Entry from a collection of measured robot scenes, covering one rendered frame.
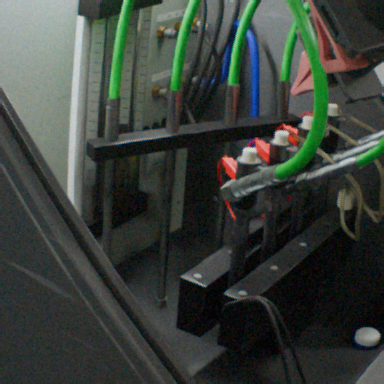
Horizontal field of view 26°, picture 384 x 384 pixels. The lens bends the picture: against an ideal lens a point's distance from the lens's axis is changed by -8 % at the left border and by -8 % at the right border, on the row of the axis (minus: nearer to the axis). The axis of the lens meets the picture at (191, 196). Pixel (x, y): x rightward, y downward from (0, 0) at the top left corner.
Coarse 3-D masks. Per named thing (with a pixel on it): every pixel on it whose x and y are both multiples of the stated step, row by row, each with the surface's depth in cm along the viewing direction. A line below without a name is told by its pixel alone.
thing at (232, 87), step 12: (252, 0) 111; (252, 12) 112; (240, 24) 114; (240, 36) 114; (240, 48) 115; (240, 60) 116; (228, 84) 118; (228, 96) 119; (228, 108) 119; (228, 120) 120; (372, 144) 108; (336, 156) 112; (348, 156) 111
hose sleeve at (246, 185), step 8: (272, 168) 85; (248, 176) 89; (256, 176) 87; (264, 176) 86; (272, 176) 85; (232, 184) 91; (240, 184) 89; (248, 184) 88; (256, 184) 87; (264, 184) 86; (272, 184) 86; (232, 192) 91; (240, 192) 90; (248, 192) 89
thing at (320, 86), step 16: (128, 0) 102; (288, 0) 77; (128, 16) 104; (304, 16) 76; (304, 32) 76; (112, 64) 108; (320, 64) 76; (112, 80) 108; (320, 80) 76; (112, 96) 109; (320, 96) 77; (320, 112) 77; (320, 128) 78; (304, 144) 80; (304, 160) 81; (288, 176) 84
